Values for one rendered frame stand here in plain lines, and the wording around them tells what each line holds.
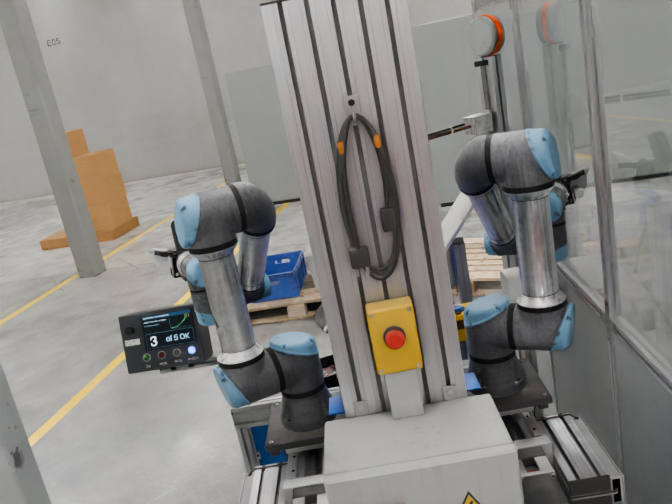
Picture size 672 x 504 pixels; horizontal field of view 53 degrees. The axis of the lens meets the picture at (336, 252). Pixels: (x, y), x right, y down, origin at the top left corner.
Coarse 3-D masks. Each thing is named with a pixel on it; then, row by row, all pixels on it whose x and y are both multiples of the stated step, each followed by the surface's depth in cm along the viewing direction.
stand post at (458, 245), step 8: (456, 240) 265; (456, 248) 260; (464, 248) 260; (456, 256) 261; (464, 256) 261; (456, 264) 262; (464, 264) 262; (456, 272) 266; (464, 272) 263; (456, 280) 273; (464, 280) 265; (464, 288) 266; (464, 296) 266; (472, 296) 266
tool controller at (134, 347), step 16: (192, 304) 218; (128, 320) 220; (144, 320) 219; (160, 320) 219; (176, 320) 218; (192, 320) 218; (128, 336) 220; (144, 336) 219; (176, 336) 218; (192, 336) 218; (208, 336) 226; (128, 352) 220; (144, 352) 220; (208, 352) 223; (128, 368) 220; (144, 368) 220; (160, 368) 219
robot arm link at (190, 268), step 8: (192, 256) 187; (184, 264) 186; (192, 264) 181; (184, 272) 186; (192, 272) 180; (200, 272) 181; (192, 280) 181; (200, 280) 181; (192, 288) 185; (200, 288) 184
